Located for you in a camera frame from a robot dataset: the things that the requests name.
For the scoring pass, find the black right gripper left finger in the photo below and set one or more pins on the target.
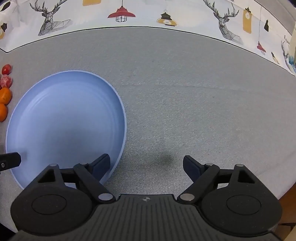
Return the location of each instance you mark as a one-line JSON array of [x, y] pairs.
[[77, 185]]

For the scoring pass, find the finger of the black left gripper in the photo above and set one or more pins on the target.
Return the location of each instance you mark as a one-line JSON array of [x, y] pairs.
[[9, 161]]

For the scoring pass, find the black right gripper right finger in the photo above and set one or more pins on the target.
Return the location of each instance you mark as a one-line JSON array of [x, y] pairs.
[[207, 177]]

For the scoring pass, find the orange tangerine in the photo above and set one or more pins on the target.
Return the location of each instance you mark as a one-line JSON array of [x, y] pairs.
[[3, 112], [5, 96]]

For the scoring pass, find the pink candy ball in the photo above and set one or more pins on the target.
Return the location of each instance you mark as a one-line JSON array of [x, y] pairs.
[[6, 81]]

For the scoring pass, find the red cherry tomato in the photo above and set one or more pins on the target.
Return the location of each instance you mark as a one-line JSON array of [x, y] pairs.
[[6, 70]]

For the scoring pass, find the light blue plate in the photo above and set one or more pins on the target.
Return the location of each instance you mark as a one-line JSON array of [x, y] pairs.
[[67, 118]]

